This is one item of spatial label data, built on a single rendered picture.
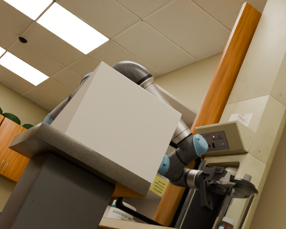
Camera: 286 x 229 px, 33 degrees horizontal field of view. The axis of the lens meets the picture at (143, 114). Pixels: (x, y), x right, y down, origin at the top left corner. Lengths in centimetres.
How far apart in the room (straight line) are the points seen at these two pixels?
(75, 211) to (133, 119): 28
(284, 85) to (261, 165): 41
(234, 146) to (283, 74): 43
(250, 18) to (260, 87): 58
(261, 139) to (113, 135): 109
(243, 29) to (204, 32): 108
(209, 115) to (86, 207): 138
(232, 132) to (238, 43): 70
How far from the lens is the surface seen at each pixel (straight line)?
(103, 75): 126
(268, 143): 224
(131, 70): 186
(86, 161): 119
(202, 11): 360
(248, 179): 179
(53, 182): 122
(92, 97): 124
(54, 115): 154
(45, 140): 116
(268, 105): 227
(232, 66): 265
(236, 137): 216
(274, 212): 255
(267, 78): 237
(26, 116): 751
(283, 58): 238
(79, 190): 124
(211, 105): 253
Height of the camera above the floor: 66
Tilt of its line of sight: 20 degrees up
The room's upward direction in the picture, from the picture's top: 25 degrees clockwise
